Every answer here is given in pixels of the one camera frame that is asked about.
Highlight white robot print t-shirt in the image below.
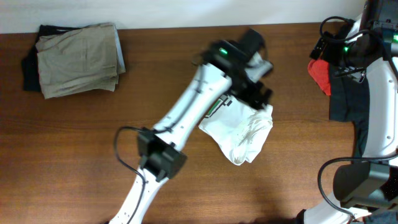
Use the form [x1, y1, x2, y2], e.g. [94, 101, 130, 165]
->
[198, 95, 273, 166]

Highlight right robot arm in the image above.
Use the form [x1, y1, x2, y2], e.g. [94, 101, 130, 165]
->
[295, 0, 397, 223]

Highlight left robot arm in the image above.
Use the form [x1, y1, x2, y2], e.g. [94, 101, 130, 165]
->
[110, 40, 271, 223]

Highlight red garment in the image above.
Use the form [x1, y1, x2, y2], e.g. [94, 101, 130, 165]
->
[307, 59, 331, 96]

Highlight black garment in pile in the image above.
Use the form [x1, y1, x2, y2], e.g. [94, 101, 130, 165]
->
[329, 65, 369, 157]

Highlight folded light blue garment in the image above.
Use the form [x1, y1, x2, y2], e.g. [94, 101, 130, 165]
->
[114, 27, 126, 74]

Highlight folded khaki trousers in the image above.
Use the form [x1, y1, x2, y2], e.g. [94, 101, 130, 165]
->
[35, 22, 120, 99]

